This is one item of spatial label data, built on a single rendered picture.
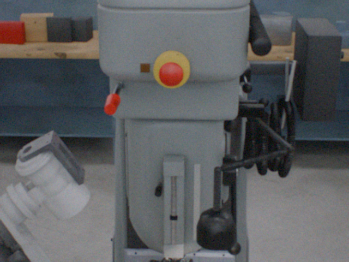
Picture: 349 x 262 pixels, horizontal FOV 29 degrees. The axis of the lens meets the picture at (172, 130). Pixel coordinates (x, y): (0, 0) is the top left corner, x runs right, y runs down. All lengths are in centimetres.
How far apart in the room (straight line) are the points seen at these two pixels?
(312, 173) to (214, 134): 380
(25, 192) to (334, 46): 83
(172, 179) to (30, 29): 405
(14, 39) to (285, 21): 202
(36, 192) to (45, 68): 483
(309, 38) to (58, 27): 378
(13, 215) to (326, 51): 84
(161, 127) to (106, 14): 28
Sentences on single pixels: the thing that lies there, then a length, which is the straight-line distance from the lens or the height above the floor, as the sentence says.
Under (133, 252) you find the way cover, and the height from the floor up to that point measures 105.
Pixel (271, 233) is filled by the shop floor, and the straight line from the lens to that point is 424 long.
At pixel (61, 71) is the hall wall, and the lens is 582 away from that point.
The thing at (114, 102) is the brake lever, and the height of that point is 171.
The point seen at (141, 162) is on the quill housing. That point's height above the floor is 153.
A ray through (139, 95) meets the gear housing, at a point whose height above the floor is 168.
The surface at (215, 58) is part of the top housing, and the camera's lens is 112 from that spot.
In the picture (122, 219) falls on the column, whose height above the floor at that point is 115.
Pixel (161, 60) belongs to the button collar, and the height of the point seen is 178.
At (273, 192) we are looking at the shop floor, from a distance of 476.
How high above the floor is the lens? 206
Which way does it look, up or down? 21 degrees down
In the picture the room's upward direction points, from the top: straight up
